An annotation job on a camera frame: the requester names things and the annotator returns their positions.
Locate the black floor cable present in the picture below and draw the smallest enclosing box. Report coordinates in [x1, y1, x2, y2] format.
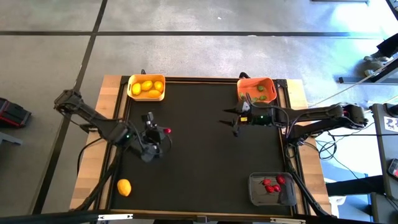
[76, 136, 105, 177]

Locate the grey desk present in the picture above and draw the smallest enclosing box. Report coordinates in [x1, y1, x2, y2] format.
[369, 103, 398, 200]

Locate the black taut cable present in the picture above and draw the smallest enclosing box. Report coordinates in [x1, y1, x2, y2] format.
[331, 133, 398, 138]

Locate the black floor bar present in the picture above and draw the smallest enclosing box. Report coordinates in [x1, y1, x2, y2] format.
[326, 175, 386, 197]

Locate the person's shoe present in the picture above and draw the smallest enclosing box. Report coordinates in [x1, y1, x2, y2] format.
[364, 65, 386, 77]
[363, 51, 388, 62]

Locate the grey plastic basket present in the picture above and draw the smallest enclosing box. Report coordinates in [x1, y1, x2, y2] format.
[248, 172, 298, 207]

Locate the black table mat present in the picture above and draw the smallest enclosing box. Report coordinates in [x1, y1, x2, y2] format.
[110, 81, 294, 217]

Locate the red and black case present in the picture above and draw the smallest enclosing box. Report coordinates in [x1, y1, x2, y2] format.
[0, 97, 32, 129]

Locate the black frame bar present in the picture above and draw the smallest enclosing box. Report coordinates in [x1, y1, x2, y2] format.
[0, 210, 109, 224]

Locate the white printed label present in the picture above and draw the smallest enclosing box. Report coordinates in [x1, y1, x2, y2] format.
[383, 116, 398, 132]

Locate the person's leg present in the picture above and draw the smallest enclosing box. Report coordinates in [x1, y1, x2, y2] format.
[376, 32, 398, 58]

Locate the black table frame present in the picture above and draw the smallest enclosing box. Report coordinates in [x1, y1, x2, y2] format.
[105, 75, 301, 218]

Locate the black diagonal frame strut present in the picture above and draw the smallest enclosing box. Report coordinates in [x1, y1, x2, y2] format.
[287, 149, 335, 218]
[73, 149, 123, 212]

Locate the grey metal foot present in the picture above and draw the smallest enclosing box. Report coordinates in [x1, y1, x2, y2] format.
[0, 132, 24, 147]

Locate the yellow plastic basket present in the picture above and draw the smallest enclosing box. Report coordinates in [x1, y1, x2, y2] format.
[127, 73, 166, 102]

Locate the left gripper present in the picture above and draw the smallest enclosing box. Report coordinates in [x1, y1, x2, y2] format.
[140, 111, 172, 147]

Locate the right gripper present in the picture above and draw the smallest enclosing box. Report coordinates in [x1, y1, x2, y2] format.
[218, 99, 277, 138]

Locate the orange plastic basket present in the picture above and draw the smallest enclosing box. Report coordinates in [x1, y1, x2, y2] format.
[236, 77, 277, 104]

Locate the metal stand leg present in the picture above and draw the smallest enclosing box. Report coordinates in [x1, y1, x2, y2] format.
[338, 57, 398, 85]

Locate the white bracket plate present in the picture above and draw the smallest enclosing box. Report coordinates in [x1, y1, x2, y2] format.
[269, 217, 306, 224]
[97, 213, 134, 222]

